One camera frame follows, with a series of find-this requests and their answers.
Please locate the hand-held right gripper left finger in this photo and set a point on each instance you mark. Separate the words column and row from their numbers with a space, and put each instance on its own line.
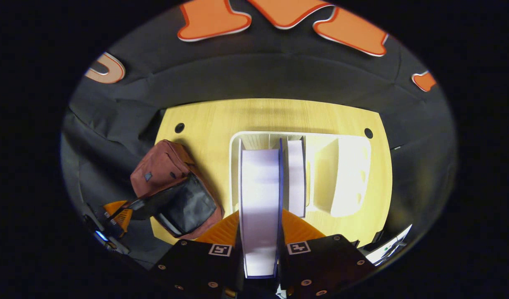
column 225, row 265

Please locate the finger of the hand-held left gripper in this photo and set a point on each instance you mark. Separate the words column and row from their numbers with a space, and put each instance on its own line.
column 119, row 206
column 124, row 220

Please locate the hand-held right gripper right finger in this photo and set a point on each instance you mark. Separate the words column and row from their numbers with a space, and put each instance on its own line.
column 304, row 270

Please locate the maroon schoolbag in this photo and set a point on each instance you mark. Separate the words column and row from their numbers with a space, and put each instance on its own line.
column 163, row 166

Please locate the thick blue book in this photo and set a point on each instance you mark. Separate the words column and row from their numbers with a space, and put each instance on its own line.
column 260, row 199

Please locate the white portrait cover book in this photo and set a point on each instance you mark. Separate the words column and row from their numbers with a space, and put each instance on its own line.
column 296, row 178

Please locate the white bookshelf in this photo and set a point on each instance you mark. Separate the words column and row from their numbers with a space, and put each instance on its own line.
column 345, row 174

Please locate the white electronic device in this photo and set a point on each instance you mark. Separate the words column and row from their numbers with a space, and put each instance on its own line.
column 389, row 249

